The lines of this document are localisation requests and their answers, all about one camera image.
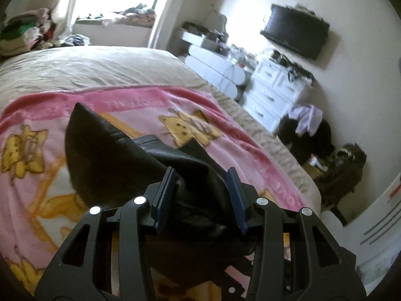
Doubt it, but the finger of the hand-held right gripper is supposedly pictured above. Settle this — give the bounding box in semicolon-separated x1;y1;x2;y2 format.
204;257;251;301

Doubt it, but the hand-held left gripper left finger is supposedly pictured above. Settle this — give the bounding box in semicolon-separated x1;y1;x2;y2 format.
34;166;176;301

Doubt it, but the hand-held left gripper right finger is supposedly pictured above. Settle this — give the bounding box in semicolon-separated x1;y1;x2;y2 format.
226;167;367;301

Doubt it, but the black leather jacket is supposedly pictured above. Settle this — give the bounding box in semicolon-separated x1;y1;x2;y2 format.
64;102;260;276

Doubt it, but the pile of black clothes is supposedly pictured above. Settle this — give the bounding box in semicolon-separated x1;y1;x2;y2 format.
277;116;334;165

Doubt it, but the pile of clothes on windowsill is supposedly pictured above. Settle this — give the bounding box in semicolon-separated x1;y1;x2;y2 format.
78;3;157;28

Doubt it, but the stack of folded clothes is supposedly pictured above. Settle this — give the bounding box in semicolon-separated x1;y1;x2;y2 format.
0;8;58;57

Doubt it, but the pink printed blanket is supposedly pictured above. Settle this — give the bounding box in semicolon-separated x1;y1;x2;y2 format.
0;86;317;301

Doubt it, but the purple cloth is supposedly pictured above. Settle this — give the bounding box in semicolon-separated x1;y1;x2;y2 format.
288;104;323;136

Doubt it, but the white drawer dresser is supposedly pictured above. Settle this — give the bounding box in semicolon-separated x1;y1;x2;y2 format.
243;58;314;133

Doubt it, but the black bag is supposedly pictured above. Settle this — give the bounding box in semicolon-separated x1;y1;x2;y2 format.
313;142;367;223

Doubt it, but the white curved cabinet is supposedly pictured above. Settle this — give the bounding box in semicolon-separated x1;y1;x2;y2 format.
183;44;248;99

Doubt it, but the clutter of small bottles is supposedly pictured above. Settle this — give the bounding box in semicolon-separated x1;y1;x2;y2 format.
219;44;255;70

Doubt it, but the clutter on dresser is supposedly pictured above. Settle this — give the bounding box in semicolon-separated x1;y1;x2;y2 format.
269;50;314;81

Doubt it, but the beige bed sheet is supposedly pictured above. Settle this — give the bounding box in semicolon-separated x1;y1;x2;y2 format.
0;45;322;214

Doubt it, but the white panel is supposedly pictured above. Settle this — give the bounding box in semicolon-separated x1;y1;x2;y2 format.
343;176;401;276

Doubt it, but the white vanity shelf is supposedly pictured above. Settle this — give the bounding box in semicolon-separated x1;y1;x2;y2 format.
175;22;229;54

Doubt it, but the white window bench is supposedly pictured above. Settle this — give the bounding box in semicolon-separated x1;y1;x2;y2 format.
73;19;154;49

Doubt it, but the black and white cloth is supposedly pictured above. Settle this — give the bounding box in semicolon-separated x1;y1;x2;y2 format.
61;34;91;47

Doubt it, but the vanity mirror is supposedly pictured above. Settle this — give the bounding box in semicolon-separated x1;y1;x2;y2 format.
211;8;229;33

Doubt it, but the white curtain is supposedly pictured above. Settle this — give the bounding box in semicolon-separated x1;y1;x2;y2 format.
52;0;86;42

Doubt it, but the black wall television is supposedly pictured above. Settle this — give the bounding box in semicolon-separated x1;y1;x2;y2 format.
260;3;330;60

